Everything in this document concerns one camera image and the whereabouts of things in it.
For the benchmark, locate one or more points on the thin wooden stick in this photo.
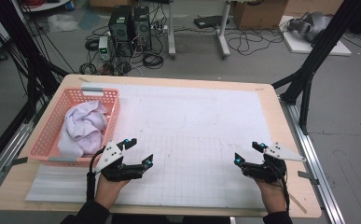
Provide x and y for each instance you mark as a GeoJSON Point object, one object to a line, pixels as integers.
{"type": "Point", "coordinates": [298, 203]}

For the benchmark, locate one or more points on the large cardboard box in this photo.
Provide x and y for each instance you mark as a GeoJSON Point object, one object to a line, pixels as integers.
{"type": "Point", "coordinates": [259, 14]}

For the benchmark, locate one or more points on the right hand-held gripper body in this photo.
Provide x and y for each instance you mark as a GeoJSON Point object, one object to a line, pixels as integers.
{"type": "Point", "coordinates": [268, 171]}

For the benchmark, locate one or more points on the black flat device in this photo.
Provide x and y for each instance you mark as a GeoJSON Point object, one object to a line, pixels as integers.
{"type": "Point", "coordinates": [209, 21]}

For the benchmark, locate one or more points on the black frame strut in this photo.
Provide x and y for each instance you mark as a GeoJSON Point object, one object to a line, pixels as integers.
{"type": "Point", "coordinates": [22, 40]}
{"type": "Point", "coordinates": [321, 46]}

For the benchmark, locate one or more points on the person's right hand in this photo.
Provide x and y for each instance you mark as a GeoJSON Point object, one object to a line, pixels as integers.
{"type": "Point", "coordinates": [273, 196]}

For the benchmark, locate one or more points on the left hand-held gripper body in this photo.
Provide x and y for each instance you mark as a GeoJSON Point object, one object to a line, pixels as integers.
{"type": "Point", "coordinates": [113, 172]}

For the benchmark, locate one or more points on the white grid mat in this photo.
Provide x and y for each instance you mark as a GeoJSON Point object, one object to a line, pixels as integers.
{"type": "Point", "coordinates": [184, 124]}

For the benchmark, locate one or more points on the grey metal bracket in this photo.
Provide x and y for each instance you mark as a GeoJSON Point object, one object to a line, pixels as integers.
{"type": "Point", "coordinates": [19, 161]}
{"type": "Point", "coordinates": [307, 175]}

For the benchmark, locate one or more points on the person's left hand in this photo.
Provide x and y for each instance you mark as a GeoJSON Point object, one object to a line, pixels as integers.
{"type": "Point", "coordinates": [108, 191]}

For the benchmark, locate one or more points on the flat cardboard box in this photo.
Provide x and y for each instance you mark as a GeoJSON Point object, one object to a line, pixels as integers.
{"type": "Point", "coordinates": [106, 3]}

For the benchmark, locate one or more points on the clear plastic bag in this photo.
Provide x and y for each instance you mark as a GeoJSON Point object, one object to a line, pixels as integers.
{"type": "Point", "coordinates": [61, 22]}

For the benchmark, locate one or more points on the white bench power supply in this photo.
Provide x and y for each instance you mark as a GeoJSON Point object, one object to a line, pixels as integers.
{"type": "Point", "coordinates": [104, 48]}

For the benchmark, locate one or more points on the white desk leg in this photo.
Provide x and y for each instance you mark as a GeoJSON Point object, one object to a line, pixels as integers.
{"type": "Point", "coordinates": [171, 31]}
{"type": "Point", "coordinates": [223, 34]}

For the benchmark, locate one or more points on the black computer tower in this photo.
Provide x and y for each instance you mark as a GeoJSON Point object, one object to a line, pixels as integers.
{"type": "Point", "coordinates": [142, 28]}
{"type": "Point", "coordinates": [120, 29]}

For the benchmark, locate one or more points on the pink plastic basket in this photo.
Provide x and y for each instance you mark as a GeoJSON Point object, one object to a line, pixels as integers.
{"type": "Point", "coordinates": [75, 93]}

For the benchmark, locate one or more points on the blue sheet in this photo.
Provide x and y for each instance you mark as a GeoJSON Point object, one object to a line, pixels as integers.
{"type": "Point", "coordinates": [89, 19]}

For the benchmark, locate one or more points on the white power strip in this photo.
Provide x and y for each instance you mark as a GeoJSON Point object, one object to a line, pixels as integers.
{"type": "Point", "coordinates": [159, 28]}

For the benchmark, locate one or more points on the white floor board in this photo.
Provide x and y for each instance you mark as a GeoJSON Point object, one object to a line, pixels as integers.
{"type": "Point", "coordinates": [299, 45]}

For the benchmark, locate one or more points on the grey rounded machine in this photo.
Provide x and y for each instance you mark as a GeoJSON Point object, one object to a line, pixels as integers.
{"type": "Point", "coordinates": [313, 25]}

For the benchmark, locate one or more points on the wide cardboard box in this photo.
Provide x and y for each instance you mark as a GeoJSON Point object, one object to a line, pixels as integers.
{"type": "Point", "coordinates": [315, 6]}

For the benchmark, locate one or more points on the lilac printed towel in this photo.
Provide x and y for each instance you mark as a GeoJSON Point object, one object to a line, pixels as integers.
{"type": "Point", "coordinates": [81, 127]}

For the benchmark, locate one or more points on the aluminium rail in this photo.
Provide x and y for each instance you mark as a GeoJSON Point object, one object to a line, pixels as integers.
{"type": "Point", "coordinates": [312, 155]}
{"type": "Point", "coordinates": [4, 155]}

